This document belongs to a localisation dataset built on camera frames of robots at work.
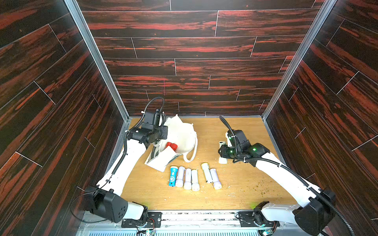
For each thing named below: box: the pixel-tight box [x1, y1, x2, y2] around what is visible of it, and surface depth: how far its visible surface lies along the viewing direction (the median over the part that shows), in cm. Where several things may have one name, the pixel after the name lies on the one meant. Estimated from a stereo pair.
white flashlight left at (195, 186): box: [191, 169, 200, 192], surface depth 86 cm
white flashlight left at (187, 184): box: [183, 168, 192, 191], surface depth 86 cm
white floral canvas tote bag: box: [144, 114, 198, 173], surface depth 87 cm
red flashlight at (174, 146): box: [170, 143, 178, 152], surface depth 99 cm
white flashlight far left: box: [175, 166, 185, 188], surface depth 87 cm
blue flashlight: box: [168, 166, 179, 187], surface depth 88 cm
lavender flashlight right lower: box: [209, 167, 222, 190], surface depth 88 cm
